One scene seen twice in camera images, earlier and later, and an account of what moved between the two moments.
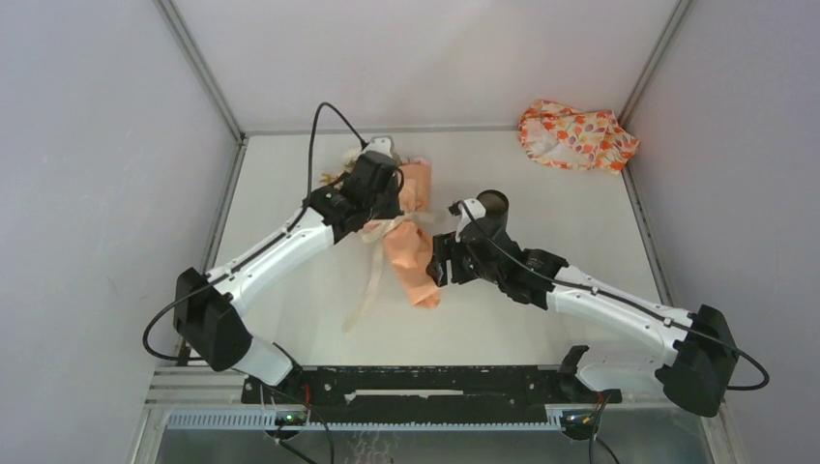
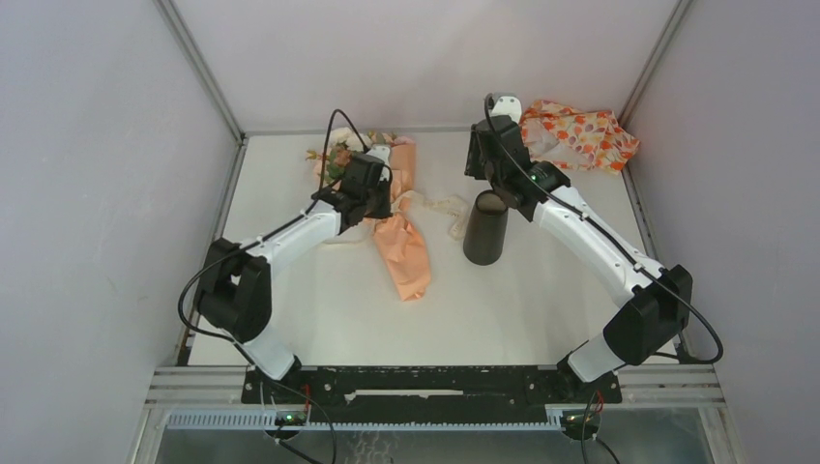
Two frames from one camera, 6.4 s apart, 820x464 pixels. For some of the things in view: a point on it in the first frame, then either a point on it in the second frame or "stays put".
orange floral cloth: x=560 y=136 stays put
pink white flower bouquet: x=353 y=154 to x=330 y=165
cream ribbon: x=376 y=232 to x=453 y=212
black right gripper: x=446 y=248 to x=472 y=168
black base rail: x=427 y=394 stays put
